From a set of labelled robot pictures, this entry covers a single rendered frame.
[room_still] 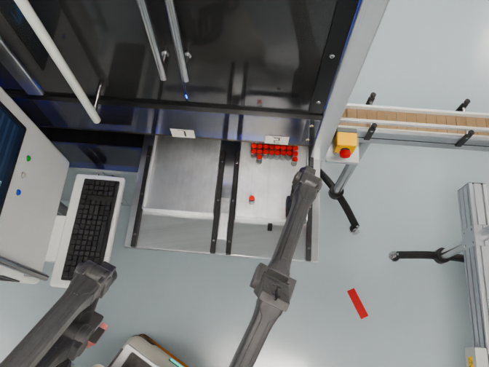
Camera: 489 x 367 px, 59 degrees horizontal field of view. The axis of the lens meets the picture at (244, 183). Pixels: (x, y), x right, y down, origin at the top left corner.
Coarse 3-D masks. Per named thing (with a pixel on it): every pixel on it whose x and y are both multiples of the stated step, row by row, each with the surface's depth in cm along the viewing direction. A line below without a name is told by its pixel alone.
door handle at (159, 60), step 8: (136, 0) 90; (144, 0) 90; (144, 8) 92; (144, 16) 94; (144, 24) 97; (152, 24) 98; (152, 32) 99; (152, 40) 101; (152, 48) 104; (160, 56) 108; (160, 64) 110; (160, 72) 113
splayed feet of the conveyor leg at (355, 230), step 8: (320, 168) 253; (320, 176) 250; (328, 176) 248; (328, 184) 246; (328, 192) 247; (344, 200) 242; (344, 208) 242; (352, 216) 242; (352, 224) 242; (352, 232) 247
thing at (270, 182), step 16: (240, 160) 164; (272, 160) 168; (304, 160) 168; (240, 176) 166; (256, 176) 166; (272, 176) 166; (288, 176) 166; (240, 192) 163; (256, 192) 163; (272, 192) 163; (288, 192) 163; (240, 208) 161; (256, 208) 161; (272, 208) 161
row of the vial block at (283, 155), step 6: (252, 150) 165; (258, 150) 165; (264, 150) 165; (270, 150) 165; (276, 150) 165; (252, 156) 166; (264, 156) 166; (270, 156) 165; (276, 156) 165; (282, 156) 165; (288, 156) 164; (294, 156) 164
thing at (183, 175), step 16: (160, 144) 171; (176, 144) 171; (192, 144) 171; (208, 144) 171; (160, 160) 168; (176, 160) 168; (192, 160) 168; (208, 160) 168; (160, 176) 166; (176, 176) 166; (192, 176) 166; (208, 176) 166; (144, 192) 160; (160, 192) 163; (176, 192) 163; (192, 192) 163; (208, 192) 163; (144, 208) 158; (160, 208) 157; (176, 208) 161; (192, 208) 161; (208, 208) 161
